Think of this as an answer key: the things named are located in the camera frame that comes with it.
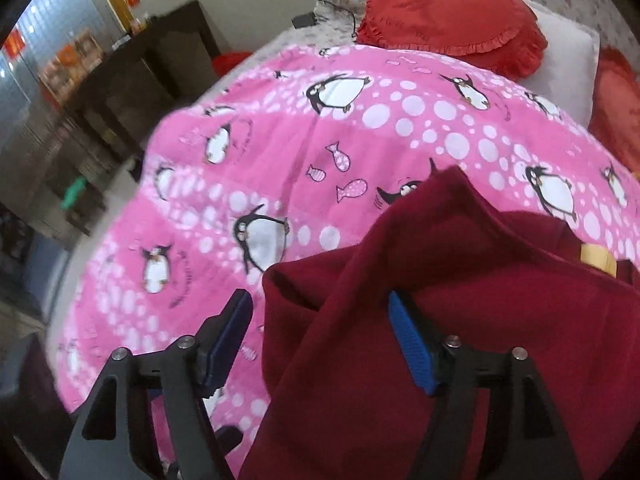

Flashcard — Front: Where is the white pillow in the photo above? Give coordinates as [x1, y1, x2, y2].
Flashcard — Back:
[515, 0, 601, 128]

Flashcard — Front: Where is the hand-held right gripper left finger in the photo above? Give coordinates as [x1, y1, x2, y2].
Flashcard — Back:
[57, 289, 254, 480]

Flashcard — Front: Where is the maroon fleece garment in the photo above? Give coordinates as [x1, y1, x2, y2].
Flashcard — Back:
[239, 165, 640, 480]

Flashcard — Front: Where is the red ruffled heart pillow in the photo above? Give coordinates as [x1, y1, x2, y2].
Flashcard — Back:
[356, 0, 548, 78]

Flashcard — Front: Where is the green object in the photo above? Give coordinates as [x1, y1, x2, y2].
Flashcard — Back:
[62, 177, 93, 208]

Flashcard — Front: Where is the pink penguin print blanket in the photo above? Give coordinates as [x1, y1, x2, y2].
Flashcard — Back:
[47, 45, 640, 480]

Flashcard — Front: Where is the glass door with posters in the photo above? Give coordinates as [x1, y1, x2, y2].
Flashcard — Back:
[0, 0, 126, 136]

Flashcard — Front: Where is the dark wooden table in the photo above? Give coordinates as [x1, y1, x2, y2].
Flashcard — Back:
[60, 0, 221, 161]

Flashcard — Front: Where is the red cloth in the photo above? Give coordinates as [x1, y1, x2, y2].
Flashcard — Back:
[210, 51, 251, 78]

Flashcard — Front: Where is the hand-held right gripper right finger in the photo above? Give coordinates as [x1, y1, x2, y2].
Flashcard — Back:
[387, 291, 583, 480]

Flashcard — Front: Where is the orange cream striped blanket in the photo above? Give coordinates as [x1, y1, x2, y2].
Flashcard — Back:
[581, 242, 617, 277]

